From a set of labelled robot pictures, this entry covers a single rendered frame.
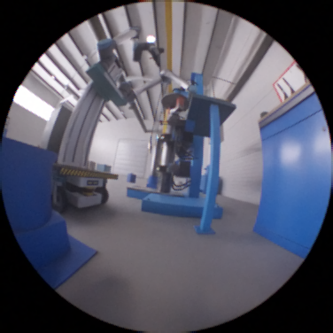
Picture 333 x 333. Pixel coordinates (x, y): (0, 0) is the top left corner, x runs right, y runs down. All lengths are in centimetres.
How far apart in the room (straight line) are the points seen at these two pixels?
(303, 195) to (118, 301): 88
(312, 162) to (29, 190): 109
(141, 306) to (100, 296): 11
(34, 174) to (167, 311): 49
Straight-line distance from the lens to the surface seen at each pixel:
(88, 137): 120
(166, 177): 162
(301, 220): 78
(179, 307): 39
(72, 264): 47
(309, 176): 76
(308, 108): 86
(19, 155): 34
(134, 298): 39
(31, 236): 40
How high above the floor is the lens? 35
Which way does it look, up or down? 6 degrees up
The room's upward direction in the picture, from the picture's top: 8 degrees clockwise
